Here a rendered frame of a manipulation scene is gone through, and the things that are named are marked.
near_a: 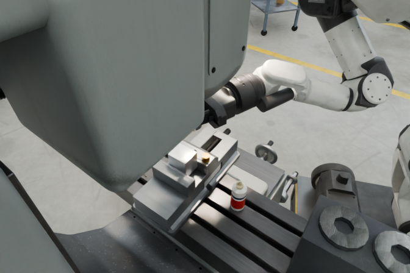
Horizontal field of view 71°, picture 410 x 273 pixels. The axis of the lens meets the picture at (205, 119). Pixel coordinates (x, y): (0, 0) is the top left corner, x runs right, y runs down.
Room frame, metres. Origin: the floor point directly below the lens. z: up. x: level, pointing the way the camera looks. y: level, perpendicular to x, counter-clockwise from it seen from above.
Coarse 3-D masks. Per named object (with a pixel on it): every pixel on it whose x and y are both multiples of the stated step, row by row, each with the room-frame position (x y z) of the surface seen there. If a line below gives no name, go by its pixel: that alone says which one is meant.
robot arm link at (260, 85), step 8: (256, 72) 0.63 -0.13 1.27; (256, 80) 0.58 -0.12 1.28; (264, 80) 0.60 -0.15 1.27; (256, 88) 0.57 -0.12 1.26; (264, 88) 0.59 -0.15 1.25; (272, 88) 0.59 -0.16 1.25; (288, 88) 0.61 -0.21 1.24; (256, 96) 0.56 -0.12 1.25; (264, 96) 0.57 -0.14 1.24; (272, 96) 0.57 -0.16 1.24; (280, 96) 0.58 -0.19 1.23; (288, 96) 0.59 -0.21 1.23; (256, 104) 0.56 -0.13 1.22; (264, 104) 0.55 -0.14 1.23; (272, 104) 0.56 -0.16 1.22; (280, 104) 0.57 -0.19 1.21
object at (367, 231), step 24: (312, 216) 0.32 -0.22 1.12; (336, 216) 0.31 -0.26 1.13; (360, 216) 0.31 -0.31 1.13; (312, 240) 0.27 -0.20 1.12; (336, 240) 0.26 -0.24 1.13; (360, 240) 0.26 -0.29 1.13; (384, 240) 0.26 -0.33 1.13; (408, 240) 0.26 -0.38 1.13; (312, 264) 0.25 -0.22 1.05; (336, 264) 0.23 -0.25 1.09; (360, 264) 0.22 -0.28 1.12; (384, 264) 0.22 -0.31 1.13; (408, 264) 0.22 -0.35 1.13
